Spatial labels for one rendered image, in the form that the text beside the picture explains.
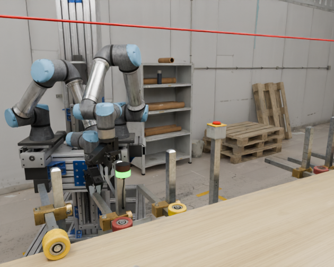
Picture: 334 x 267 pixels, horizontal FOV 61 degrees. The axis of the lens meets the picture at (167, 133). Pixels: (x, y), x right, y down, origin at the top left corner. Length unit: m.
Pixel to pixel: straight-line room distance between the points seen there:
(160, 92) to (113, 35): 1.11
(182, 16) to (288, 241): 4.07
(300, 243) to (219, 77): 4.38
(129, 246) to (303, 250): 0.58
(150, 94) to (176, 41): 0.95
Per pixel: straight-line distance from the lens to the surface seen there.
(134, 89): 1.68
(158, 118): 4.49
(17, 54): 3.74
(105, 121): 1.22
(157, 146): 4.58
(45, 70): 1.56
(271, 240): 1.12
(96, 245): 1.06
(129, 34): 4.21
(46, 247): 1.00
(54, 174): 1.14
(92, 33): 2.03
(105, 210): 1.36
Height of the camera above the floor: 1.49
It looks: 13 degrees down
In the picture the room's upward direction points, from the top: straight up
